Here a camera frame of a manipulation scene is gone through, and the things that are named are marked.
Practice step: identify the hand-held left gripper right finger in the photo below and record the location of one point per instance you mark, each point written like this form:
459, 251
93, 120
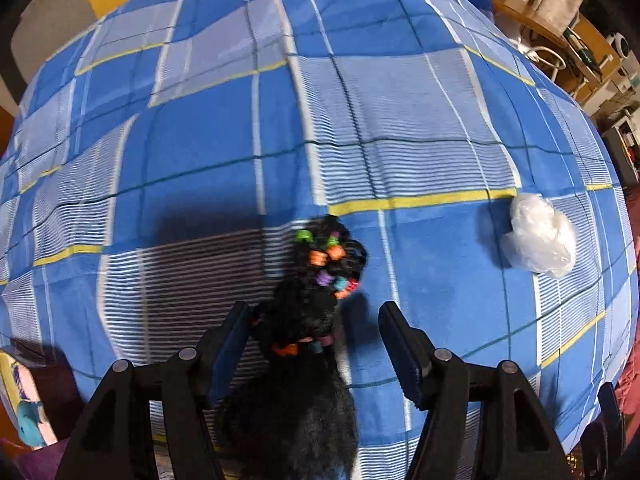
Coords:
402, 357

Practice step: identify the blue plaid bedsheet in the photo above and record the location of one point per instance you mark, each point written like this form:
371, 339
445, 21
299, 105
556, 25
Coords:
350, 110

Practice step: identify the colourful printed box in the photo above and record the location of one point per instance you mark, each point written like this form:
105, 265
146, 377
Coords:
27, 405

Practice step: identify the white plastic bag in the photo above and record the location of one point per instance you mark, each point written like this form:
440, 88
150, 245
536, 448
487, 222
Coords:
542, 235

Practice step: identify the white chair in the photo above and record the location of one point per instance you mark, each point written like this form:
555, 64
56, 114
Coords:
542, 57

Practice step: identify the black wig with coloured beads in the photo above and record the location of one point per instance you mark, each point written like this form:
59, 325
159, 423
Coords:
300, 320

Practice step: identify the red blanket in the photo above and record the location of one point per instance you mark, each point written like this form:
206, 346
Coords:
629, 385

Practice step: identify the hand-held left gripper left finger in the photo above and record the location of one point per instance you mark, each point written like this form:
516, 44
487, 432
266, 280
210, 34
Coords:
230, 355

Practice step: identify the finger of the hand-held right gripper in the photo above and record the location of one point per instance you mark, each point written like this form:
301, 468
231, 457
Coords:
607, 435

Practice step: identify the wooden desk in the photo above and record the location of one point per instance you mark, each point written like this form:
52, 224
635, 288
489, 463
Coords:
540, 20

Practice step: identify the white kettle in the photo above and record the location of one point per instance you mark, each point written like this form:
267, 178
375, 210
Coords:
620, 45

